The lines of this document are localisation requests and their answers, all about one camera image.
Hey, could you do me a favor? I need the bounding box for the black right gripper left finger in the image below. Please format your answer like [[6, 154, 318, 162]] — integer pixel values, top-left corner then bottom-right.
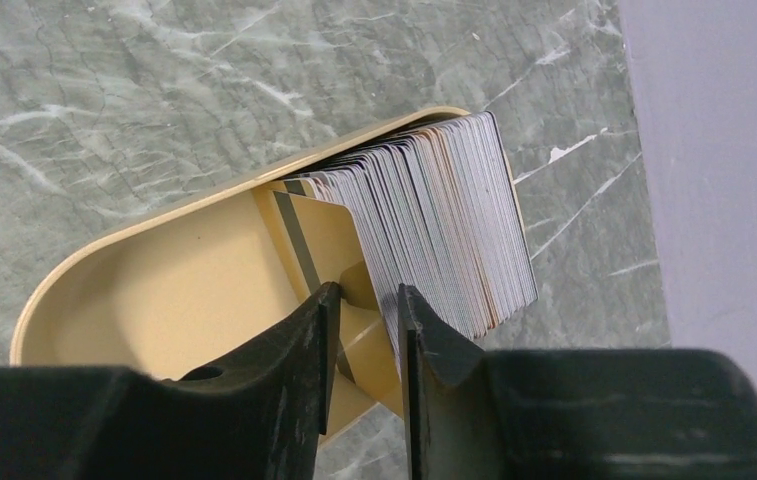
[[0, 282, 341, 479]]

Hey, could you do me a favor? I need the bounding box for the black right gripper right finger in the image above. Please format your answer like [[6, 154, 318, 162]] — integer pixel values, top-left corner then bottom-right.
[[398, 285, 757, 479]]

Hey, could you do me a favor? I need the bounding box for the beige oval card tray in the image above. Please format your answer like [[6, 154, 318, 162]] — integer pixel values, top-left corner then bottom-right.
[[10, 107, 471, 436]]

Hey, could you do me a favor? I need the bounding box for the stack of credit cards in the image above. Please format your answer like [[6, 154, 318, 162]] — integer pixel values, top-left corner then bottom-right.
[[280, 111, 538, 347]]

